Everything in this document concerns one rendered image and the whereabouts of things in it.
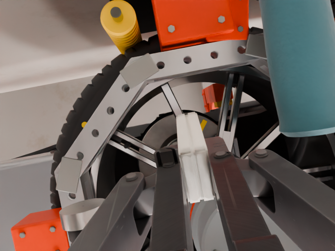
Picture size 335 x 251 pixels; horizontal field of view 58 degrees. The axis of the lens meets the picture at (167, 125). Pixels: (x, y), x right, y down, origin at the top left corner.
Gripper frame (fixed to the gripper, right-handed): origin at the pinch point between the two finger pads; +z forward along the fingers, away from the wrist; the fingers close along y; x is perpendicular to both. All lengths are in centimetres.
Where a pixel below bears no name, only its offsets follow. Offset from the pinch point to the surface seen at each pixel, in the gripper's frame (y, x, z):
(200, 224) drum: -0.9, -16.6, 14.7
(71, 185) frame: -20.4, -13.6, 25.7
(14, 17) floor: -86, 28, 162
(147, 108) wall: -54, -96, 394
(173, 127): -5, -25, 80
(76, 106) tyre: -20.3, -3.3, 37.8
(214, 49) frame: 6.2, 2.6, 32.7
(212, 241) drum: 0.2, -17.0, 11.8
